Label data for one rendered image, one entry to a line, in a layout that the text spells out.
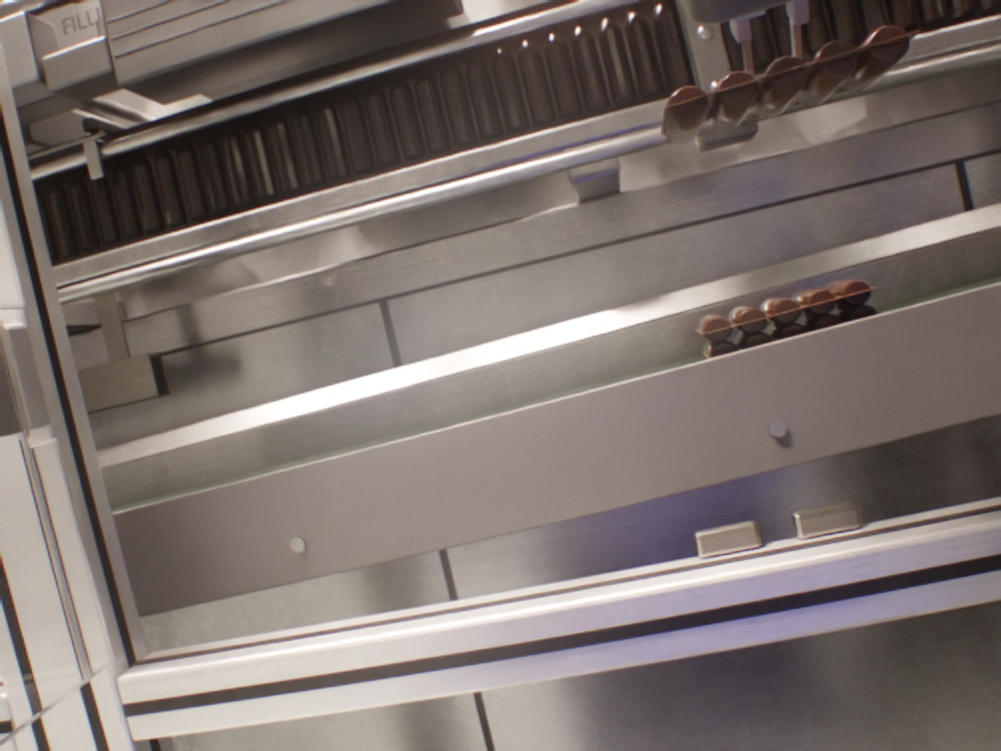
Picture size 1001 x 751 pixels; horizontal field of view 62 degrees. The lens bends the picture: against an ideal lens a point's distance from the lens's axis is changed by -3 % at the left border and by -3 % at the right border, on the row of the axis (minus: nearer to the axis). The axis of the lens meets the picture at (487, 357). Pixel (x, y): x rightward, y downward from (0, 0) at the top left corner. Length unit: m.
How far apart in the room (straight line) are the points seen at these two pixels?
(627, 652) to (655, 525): 0.33
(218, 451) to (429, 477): 0.27
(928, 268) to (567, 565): 0.39
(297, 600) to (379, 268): 0.33
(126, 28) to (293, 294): 0.26
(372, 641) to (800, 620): 0.22
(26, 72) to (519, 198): 0.48
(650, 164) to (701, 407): 0.47
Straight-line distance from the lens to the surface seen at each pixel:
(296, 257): 0.99
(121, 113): 0.92
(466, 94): 0.69
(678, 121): 0.38
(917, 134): 0.80
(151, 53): 0.73
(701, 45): 0.65
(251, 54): 0.71
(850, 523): 0.49
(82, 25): 1.25
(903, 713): 0.87
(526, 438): 0.51
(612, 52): 0.68
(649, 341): 0.66
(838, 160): 0.78
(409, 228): 0.95
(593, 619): 0.46
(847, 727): 0.87
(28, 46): 0.79
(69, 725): 0.59
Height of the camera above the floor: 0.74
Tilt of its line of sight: 2 degrees down
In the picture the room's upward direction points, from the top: 13 degrees counter-clockwise
